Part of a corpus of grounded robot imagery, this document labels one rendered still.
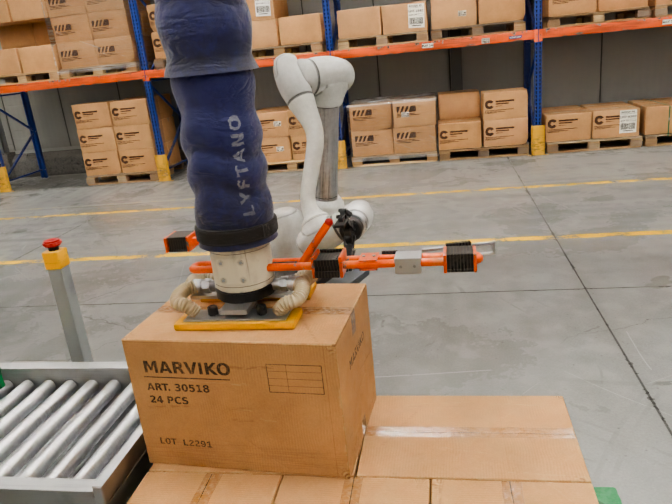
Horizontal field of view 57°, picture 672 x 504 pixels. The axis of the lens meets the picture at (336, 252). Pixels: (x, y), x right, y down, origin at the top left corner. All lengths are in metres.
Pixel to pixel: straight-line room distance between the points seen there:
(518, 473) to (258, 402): 0.70
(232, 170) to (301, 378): 0.55
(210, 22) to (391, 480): 1.22
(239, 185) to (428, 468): 0.90
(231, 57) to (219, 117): 0.14
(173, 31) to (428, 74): 8.56
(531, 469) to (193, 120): 1.24
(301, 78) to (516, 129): 6.76
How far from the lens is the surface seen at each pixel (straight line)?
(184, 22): 1.55
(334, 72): 2.32
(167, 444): 1.88
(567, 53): 10.16
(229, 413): 1.73
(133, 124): 9.80
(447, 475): 1.73
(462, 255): 1.60
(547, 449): 1.84
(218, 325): 1.68
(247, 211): 1.60
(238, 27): 1.57
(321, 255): 1.69
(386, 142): 8.75
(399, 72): 10.00
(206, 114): 1.57
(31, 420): 2.38
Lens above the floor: 1.63
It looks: 18 degrees down
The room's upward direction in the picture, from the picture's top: 6 degrees counter-clockwise
